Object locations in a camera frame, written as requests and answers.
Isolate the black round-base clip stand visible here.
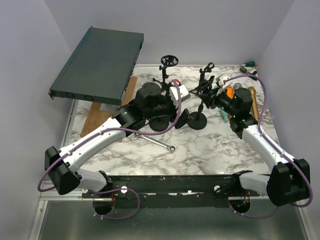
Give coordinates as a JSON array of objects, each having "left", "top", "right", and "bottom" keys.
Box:
[{"left": 187, "top": 101, "right": 207, "bottom": 130}]

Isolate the orange toy microphone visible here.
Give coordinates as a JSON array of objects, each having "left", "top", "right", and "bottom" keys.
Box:
[{"left": 226, "top": 85, "right": 234, "bottom": 99}]

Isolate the black round-base shock-mount stand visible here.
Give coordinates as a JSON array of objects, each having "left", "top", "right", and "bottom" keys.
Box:
[{"left": 148, "top": 116, "right": 170, "bottom": 132}]

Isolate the mint green toy microphone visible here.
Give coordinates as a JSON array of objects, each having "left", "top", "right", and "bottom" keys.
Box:
[{"left": 219, "top": 108, "right": 229, "bottom": 123}]

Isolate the black tripod clip stand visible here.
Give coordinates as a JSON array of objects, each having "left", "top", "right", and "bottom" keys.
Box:
[{"left": 189, "top": 62, "right": 215, "bottom": 96}]

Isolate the black microphone silver grille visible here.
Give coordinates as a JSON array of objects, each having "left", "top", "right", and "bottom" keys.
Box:
[{"left": 233, "top": 82, "right": 243, "bottom": 91}]

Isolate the gold microphone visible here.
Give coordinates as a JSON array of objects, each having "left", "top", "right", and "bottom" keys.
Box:
[{"left": 248, "top": 86, "right": 260, "bottom": 121}]

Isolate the black tripod shock-mount stand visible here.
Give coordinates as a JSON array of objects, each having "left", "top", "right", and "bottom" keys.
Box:
[{"left": 152, "top": 55, "right": 179, "bottom": 92}]

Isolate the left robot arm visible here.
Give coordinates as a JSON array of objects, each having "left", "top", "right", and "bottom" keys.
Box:
[{"left": 44, "top": 79, "right": 190, "bottom": 195}]

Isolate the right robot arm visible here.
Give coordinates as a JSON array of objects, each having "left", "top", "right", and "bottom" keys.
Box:
[{"left": 199, "top": 74, "right": 313, "bottom": 207}]

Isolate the silver ratchet wrench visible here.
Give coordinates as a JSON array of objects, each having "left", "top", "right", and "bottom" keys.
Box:
[{"left": 134, "top": 133, "right": 176, "bottom": 153}]

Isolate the wooden board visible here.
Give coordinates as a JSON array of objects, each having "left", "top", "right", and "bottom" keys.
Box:
[{"left": 80, "top": 76, "right": 138, "bottom": 137}]

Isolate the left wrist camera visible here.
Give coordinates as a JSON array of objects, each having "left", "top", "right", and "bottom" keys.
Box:
[{"left": 169, "top": 79, "right": 191, "bottom": 108}]

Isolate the green-handled screwdriver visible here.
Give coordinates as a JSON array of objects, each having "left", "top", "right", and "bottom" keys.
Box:
[{"left": 240, "top": 61, "right": 257, "bottom": 68}]

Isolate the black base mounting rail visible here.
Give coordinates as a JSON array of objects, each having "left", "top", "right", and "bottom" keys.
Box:
[{"left": 82, "top": 174, "right": 258, "bottom": 209}]

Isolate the dark rack-mount equipment case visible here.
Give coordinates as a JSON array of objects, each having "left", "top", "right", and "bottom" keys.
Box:
[{"left": 48, "top": 27, "right": 144, "bottom": 106}]

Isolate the aluminium frame rail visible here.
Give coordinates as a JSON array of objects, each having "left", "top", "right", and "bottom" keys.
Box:
[{"left": 28, "top": 189, "right": 83, "bottom": 240}]

